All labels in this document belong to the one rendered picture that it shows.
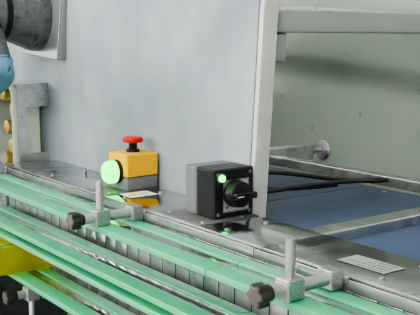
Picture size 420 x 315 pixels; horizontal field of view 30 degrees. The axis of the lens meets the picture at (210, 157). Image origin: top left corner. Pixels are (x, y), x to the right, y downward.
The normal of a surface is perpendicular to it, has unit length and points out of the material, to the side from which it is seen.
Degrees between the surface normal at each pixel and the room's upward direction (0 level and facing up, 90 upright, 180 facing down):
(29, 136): 90
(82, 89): 0
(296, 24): 90
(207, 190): 0
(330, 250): 90
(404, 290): 90
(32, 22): 72
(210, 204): 0
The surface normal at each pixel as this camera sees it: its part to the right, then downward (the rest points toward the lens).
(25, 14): 0.33, 0.04
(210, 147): -0.81, 0.09
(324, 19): 0.59, 0.19
